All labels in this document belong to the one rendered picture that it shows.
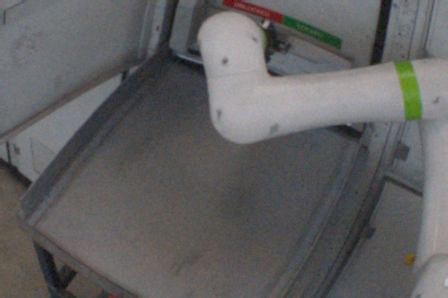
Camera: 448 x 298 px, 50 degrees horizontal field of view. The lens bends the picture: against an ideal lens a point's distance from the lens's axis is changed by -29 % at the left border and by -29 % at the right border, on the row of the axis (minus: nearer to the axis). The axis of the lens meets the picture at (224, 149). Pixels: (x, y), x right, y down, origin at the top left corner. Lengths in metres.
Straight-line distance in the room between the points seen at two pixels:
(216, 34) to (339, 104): 0.23
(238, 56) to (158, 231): 0.38
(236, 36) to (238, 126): 0.15
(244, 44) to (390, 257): 0.92
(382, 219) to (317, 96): 0.68
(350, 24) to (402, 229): 0.62
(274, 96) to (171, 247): 0.35
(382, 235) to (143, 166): 0.71
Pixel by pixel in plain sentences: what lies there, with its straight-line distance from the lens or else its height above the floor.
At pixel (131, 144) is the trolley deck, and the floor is 0.85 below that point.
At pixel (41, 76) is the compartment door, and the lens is 1.41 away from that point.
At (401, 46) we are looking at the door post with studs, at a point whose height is 1.20.
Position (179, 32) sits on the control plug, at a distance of 1.44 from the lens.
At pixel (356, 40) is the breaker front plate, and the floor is 1.12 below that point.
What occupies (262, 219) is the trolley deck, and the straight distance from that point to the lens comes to 1.25.
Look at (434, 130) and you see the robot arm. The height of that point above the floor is 1.15.
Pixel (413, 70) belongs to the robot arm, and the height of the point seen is 1.29.
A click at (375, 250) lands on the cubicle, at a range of 1.69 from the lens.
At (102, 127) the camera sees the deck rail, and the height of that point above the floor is 0.85.
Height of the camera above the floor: 1.75
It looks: 41 degrees down
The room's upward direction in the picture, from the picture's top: 11 degrees clockwise
